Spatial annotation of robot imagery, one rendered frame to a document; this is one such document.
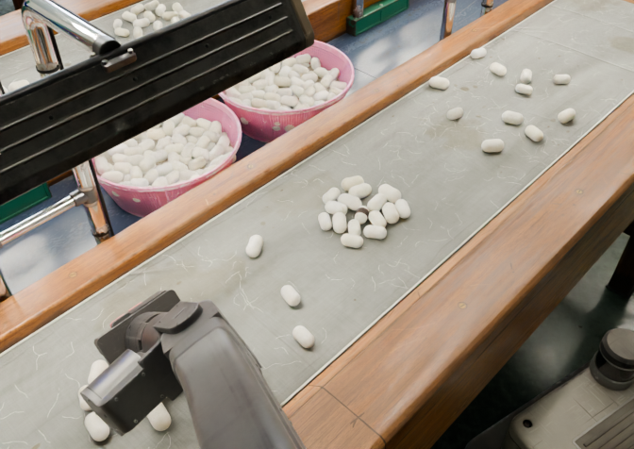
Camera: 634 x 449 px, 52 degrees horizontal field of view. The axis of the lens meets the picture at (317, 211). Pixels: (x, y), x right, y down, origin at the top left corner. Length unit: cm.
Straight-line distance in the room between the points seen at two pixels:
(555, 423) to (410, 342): 39
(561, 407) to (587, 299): 85
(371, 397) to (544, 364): 108
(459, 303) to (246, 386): 46
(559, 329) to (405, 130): 90
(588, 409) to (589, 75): 63
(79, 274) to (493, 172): 65
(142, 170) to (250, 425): 75
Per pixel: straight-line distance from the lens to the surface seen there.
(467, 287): 88
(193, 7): 158
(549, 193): 104
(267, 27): 73
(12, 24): 157
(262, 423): 40
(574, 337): 188
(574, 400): 117
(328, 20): 153
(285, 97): 123
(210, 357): 52
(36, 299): 92
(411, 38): 158
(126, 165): 111
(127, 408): 64
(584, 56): 147
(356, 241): 93
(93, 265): 93
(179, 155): 113
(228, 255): 94
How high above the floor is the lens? 142
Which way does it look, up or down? 43 degrees down
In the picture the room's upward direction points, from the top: straight up
